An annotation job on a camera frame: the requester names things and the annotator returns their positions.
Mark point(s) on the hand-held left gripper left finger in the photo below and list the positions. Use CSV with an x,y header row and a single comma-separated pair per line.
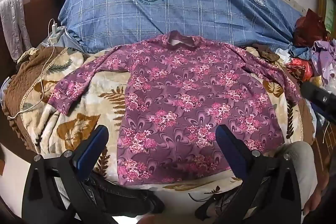
x,y
92,151

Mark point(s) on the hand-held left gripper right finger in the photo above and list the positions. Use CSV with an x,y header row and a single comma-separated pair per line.
x,y
231,151

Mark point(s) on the purple floral long-sleeve shirt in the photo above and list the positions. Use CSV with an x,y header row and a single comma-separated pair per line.
x,y
183,108

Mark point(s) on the red orange bag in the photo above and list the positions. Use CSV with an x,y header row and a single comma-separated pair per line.
x,y
299,67

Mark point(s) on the purple patterned cloth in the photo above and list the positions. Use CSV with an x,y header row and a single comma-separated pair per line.
x,y
325,56

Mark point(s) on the beige leaf-print blanket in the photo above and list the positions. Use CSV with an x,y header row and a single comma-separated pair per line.
x,y
86,98

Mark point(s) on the dark red cloth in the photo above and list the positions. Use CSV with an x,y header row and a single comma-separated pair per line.
x,y
309,27

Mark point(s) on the brown quilted bedspread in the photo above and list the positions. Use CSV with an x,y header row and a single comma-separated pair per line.
x,y
18,90

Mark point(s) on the white charger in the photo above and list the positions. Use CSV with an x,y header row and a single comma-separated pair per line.
x,y
54,32

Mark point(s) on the blue plaid pillow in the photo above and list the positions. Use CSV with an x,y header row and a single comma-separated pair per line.
x,y
183,11

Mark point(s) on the light grey cloth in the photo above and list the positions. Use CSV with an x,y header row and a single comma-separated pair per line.
x,y
13,16

